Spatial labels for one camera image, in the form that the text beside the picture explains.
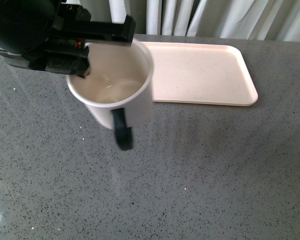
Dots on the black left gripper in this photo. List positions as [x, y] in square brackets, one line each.
[25, 37]

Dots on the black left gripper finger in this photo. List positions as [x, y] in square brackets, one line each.
[75, 32]

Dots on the white smiley mug black handle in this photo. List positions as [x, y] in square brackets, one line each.
[118, 89]

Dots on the pink rectangular plastic tray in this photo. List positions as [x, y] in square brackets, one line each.
[206, 74]

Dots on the white pleated curtain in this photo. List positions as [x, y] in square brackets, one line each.
[266, 20]

